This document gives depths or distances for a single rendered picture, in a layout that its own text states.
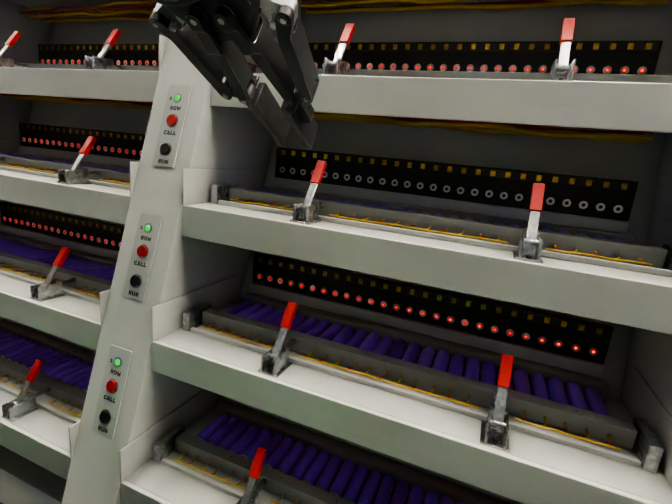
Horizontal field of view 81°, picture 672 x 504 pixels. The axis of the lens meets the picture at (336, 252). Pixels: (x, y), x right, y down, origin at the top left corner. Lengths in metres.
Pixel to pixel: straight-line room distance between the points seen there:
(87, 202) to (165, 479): 0.43
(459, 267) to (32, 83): 0.79
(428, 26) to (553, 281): 0.50
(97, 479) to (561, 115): 0.74
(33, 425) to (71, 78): 0.57
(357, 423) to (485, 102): 0.39
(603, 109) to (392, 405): 0.39
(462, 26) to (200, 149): 0.47
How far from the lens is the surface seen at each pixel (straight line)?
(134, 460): 0.69
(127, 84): 0.75
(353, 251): 0.47
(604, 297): 0.47
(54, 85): 0.88
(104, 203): 0.71
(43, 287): 0.80
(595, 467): 0.51
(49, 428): 0.82
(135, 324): 0.64
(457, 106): 0.50
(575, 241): 0.53
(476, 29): 0.78
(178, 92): 0.66
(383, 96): 0.52
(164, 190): 0.63
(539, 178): 0.64
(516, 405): 0.53
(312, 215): 0.52
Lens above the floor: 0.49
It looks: 2 degrees up
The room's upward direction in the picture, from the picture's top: 12 degrees clockwise
